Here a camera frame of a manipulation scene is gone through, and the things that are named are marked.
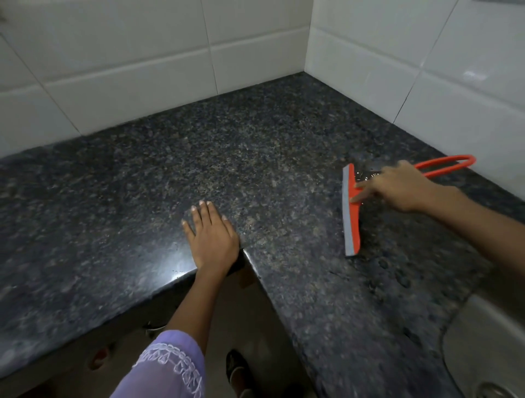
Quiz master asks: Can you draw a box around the person's right forearm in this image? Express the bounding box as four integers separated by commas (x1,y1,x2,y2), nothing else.
424,185,525,284

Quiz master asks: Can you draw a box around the purple embroidered sleeve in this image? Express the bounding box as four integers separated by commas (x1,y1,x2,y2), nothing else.
109,330,206,398

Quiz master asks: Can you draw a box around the orange squeegee with grey blade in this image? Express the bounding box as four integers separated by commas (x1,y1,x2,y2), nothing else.
342,154,477,257

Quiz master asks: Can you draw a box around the stainless steel sink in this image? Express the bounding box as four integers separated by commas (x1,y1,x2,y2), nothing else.
442,282,525,398

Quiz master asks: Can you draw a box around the person's right hand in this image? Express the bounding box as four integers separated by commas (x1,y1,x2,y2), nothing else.
350,160,436,214

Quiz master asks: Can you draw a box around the person's left hand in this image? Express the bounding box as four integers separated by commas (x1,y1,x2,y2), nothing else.
182,200,241,276

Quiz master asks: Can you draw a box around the black sandal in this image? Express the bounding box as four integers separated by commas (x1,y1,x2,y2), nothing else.
226,349,252,395

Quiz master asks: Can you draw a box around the person's left forearm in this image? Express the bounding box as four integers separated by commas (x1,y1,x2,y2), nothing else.
165,267,243,350

